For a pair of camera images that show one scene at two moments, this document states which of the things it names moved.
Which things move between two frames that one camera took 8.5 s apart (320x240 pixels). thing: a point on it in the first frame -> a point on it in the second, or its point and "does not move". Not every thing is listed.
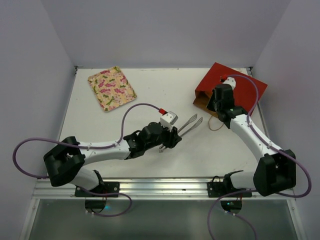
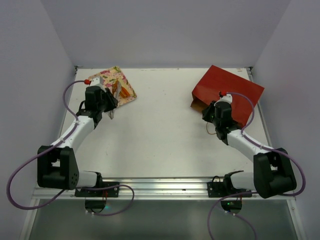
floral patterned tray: (111, 88) does not move
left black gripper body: (163, 138) -> (107, 103)
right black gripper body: (211, 102) -> (207, 114)
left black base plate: (102, 187) does not move
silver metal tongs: (162, 146) -> (111, 113)
